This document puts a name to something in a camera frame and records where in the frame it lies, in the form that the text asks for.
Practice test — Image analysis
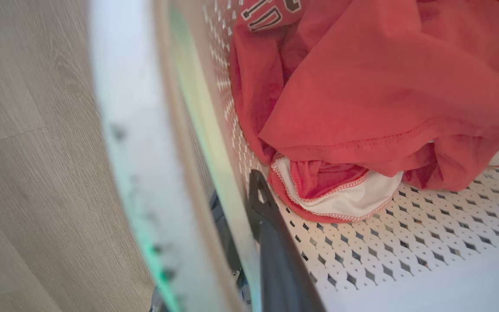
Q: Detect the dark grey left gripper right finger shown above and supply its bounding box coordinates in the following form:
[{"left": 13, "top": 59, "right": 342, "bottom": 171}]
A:
[{"left": 248, "top": 169, "right": 326, "bottom": 312}]

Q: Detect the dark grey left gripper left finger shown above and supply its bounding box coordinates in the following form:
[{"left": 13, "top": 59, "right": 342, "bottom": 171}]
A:
[{"left": 149, "top": 192, "right": 250, "bottom": 312}]

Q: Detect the white perforated plastic laundry basket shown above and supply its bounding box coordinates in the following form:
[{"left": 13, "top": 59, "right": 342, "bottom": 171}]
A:
[{"left": 88, "top": 0, "right": 499, "bottom": 312}]

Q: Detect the white garment with red trim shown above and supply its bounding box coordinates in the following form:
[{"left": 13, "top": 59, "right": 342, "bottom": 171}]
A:
[{"left": 270, "top": 145, "right": 499, "bottom": 222}]

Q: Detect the red printed t-shirt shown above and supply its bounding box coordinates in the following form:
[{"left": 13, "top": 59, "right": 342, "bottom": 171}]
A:
[{"left": 229, "top": 0, "right": 499, "bottom": 224}]

